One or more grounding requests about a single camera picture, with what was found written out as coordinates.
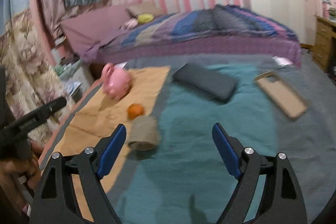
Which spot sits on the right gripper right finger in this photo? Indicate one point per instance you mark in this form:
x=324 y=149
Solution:
x=281 y=200

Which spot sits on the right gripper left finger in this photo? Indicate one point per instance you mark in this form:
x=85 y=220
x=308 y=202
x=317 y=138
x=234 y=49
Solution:
x=70 y=189

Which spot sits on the person's left hand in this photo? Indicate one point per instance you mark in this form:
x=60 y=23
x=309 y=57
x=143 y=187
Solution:
x=12 y=167

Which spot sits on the floral curtain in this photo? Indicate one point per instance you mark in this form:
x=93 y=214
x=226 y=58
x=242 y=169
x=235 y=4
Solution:
x=31 y=80

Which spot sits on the orange cloth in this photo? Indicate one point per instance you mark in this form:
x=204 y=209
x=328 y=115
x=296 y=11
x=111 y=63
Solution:
x=96 y=116

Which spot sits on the tan phone case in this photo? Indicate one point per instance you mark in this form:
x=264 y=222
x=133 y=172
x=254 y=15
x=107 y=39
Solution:
x=292 y=104

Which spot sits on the grey blanket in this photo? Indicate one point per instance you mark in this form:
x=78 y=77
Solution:
x=308 y=142

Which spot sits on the teal towel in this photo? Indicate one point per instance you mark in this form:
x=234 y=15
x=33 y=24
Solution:
x=184 y=180

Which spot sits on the pink piggy bank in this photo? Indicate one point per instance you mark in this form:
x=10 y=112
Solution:
x=116 y=82

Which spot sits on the small orange peel piece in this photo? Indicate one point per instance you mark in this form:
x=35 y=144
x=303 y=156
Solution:
x=135 y=110

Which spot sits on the black wallet case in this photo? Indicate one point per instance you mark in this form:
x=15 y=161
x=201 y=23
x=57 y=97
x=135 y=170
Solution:
x=211 y=83

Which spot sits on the pink plush toy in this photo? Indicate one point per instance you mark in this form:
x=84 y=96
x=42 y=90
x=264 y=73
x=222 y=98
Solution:
x=130 y=24

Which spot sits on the purple bed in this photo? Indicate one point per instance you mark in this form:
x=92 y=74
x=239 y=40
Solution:
x=97 y=37

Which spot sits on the wooden desk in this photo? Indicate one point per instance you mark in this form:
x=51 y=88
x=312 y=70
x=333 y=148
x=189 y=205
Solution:
x=324 y=48

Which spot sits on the tan pillow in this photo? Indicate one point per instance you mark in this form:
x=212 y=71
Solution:
x=145 y=8

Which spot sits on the yellow plush toy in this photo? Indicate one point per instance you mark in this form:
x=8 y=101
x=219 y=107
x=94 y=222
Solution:
x=145 y=18

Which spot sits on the striped purple blue quilt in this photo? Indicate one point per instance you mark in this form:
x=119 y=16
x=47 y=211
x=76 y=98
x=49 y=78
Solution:
x=228 y=20

